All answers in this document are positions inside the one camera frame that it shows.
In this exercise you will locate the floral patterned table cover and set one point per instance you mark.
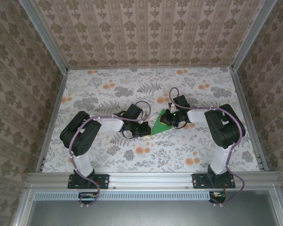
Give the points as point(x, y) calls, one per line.
point(155, 160)

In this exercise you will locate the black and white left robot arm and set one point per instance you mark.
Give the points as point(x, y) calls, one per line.
point(87, 139)

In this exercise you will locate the wide aluminium mounting rail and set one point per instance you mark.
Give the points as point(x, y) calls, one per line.
point(151, 180)

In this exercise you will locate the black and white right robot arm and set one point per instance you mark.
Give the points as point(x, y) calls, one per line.
point(226, 131)

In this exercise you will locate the grey metal sheet panel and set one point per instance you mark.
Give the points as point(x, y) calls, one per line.
point(151, 214)

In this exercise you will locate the aluminium side rail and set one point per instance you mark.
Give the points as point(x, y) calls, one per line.
point(59, 94)
point(240, 94)

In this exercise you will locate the green paper sheet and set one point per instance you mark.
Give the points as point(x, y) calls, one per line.
point(159, 129)

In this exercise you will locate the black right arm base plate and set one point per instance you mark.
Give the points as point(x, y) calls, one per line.
point(199, 181)

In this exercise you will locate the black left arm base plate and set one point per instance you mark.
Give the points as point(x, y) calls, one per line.
point(104, 181)

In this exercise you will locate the small electronics board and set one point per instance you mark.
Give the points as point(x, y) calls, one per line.
point(217, 196)
point(88, 197)

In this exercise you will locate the aluminium frame post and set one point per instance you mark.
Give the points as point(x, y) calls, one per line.
point(47, 37)
point(246, 40)

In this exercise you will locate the short aluminium frame beam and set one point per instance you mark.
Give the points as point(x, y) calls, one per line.
point(25, 207)
point(278, 207)

